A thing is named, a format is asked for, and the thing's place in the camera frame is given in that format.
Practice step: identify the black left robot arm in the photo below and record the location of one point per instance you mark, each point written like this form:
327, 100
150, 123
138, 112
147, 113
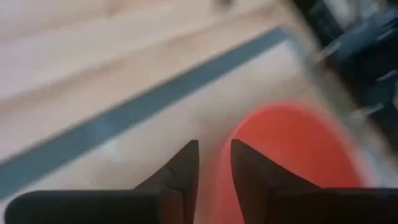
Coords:
367, 62

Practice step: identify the red plastic bowl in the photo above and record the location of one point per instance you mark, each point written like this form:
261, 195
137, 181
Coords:
295, 140

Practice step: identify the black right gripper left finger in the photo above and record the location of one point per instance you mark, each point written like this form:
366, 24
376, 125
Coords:
174, 193

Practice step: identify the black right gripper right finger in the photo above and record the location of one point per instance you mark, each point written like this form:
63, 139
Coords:
264, 193

